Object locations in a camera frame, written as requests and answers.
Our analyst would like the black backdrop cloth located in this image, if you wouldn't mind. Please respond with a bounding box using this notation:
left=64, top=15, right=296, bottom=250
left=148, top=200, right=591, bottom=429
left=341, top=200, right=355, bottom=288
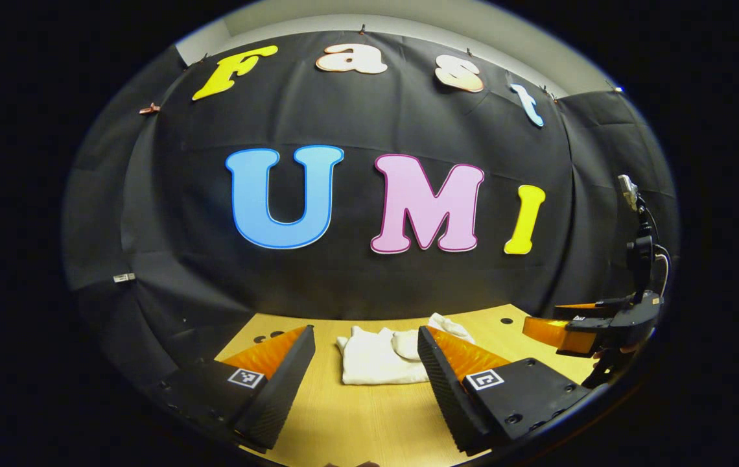
left=62, top=29, right=680, bottom=390

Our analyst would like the white cable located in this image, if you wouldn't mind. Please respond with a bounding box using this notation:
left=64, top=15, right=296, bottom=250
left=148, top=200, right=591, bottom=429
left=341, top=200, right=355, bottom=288
left=655, top=245, right=671, bottom=298

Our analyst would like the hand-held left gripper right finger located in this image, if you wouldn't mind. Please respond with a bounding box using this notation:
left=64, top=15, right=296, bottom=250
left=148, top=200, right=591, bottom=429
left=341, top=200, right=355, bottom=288
left=417, top=326, right=594, bottom=456

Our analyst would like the white garment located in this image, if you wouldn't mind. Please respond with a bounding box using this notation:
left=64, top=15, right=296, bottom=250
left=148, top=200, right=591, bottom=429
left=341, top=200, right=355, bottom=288
left=336, top=313, right=476, bottom=386

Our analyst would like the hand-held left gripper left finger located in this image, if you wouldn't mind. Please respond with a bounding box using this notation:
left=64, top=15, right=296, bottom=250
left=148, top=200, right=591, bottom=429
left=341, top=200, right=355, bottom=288
left=156, top=325, right=316, bottom=453

